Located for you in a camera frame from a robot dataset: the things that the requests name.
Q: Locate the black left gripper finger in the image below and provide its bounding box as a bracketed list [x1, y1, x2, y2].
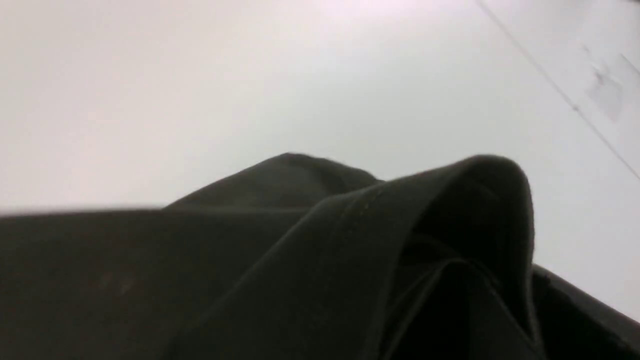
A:
[532, 265, 640, 360]

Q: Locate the dark gray long-sleeve top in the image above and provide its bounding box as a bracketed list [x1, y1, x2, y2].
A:
[1, 153, 545, 360]

